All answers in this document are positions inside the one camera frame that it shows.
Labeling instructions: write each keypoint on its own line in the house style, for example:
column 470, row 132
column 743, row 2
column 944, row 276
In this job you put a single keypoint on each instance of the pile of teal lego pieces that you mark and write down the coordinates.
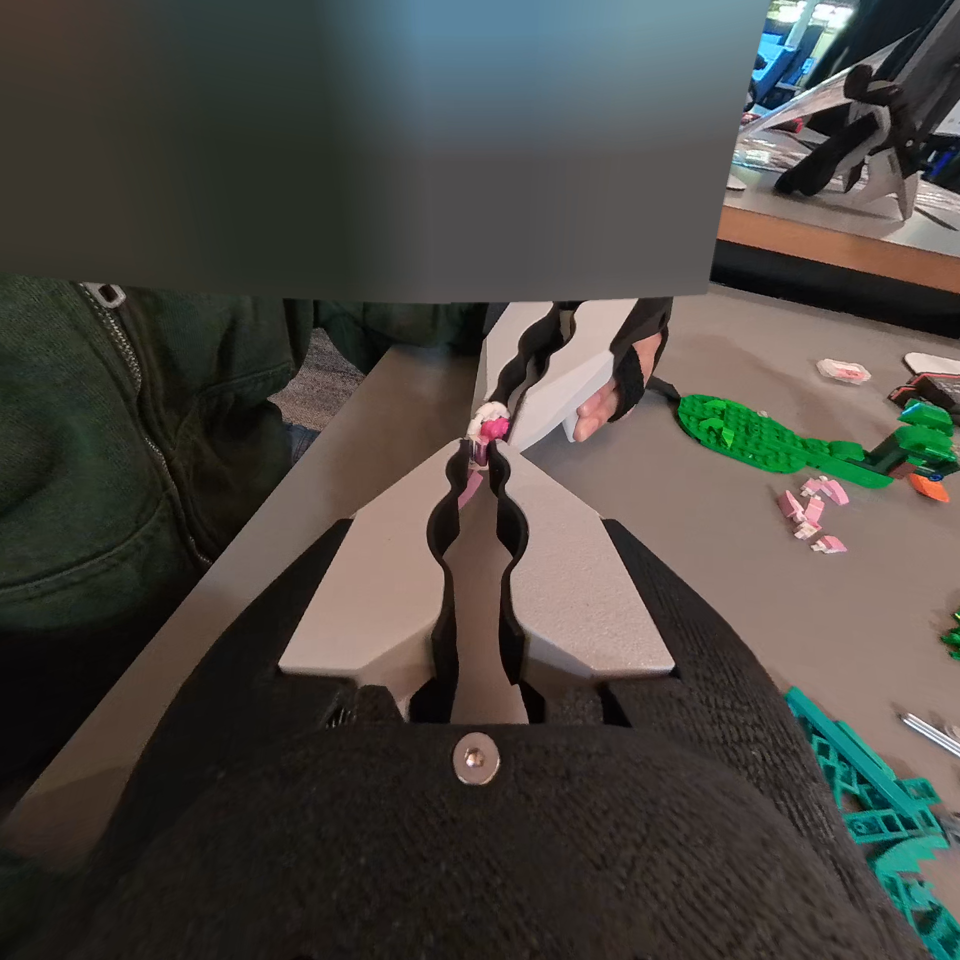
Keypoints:
column 862, row 787

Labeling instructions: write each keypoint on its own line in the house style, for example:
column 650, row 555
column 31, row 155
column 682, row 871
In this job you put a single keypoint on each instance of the black battery red trim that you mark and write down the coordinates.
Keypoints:
column 926, row 391

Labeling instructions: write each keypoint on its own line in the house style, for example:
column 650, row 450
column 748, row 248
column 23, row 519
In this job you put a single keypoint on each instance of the pink white lego flower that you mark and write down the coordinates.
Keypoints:
column 491, row 421

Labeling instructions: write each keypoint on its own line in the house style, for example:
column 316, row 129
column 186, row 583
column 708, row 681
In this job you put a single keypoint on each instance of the black grey gripper device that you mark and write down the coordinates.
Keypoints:
column 840, row 150

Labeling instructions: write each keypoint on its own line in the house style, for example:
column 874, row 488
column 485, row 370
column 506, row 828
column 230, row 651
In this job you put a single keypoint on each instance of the pink lego petal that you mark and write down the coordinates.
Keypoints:
column 478, row 457

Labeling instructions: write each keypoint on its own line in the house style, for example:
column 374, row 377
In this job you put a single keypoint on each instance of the green lego leaf build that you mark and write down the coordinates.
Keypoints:
column 750, row 435

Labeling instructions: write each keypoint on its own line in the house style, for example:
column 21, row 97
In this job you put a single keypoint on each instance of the person's green jacket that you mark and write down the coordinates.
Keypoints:
column 75, row 450

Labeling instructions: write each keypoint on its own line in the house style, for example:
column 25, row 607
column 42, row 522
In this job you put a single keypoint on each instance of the pile of green lego pieces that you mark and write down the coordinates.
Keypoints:
column 952, row 637

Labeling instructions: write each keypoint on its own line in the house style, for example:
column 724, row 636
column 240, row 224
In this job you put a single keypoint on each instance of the person's left hand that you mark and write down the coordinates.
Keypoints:
column 600, row 409

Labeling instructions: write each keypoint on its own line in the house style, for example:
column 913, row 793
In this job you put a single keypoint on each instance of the light grey lego bar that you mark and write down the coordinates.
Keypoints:
column 930, row 733

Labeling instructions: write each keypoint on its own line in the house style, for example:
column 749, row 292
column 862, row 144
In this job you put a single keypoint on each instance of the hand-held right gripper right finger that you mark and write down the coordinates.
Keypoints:
column 592, row 600

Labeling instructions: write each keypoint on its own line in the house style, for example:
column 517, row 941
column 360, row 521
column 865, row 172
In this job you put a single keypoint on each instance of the small clear pink packet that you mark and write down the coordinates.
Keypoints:
column 842, row 370

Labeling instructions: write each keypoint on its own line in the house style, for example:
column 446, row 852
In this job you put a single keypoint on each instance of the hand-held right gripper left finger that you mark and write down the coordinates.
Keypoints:
column 360, row 600

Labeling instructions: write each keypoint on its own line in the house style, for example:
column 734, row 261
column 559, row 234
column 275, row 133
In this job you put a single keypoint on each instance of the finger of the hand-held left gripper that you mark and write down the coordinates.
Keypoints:
column 506, row 345
column 577, row 360

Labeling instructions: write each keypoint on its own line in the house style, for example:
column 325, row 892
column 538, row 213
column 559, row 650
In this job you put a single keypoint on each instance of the cluster of pink petal pieces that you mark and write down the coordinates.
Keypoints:
column 810, row 514

